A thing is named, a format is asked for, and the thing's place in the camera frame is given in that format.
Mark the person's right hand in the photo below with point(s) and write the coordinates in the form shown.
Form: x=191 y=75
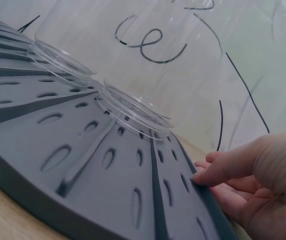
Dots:
x=265 y=200

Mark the person's right fingers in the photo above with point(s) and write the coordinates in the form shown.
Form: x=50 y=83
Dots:
x=215 y=178

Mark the person's right thumb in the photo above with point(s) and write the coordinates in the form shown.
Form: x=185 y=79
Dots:
x=248 y=157

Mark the clear glass jar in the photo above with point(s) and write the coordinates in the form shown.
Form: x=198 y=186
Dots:
x=65 y=50
x=143 y=107

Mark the grey ribbed drying mat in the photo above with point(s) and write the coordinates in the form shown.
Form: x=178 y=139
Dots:
x=88 y=160

